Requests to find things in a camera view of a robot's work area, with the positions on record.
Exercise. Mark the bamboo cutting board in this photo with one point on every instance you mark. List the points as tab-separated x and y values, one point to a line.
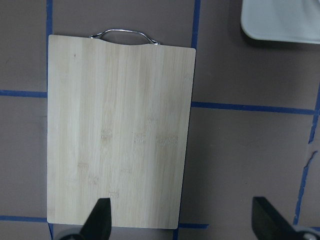
117	127

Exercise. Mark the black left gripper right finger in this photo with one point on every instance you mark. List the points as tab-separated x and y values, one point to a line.
268	224

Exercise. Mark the cream bear tray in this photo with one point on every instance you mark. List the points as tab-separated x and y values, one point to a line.
294	21

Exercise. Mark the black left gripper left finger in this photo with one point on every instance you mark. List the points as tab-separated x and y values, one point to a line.
98	225

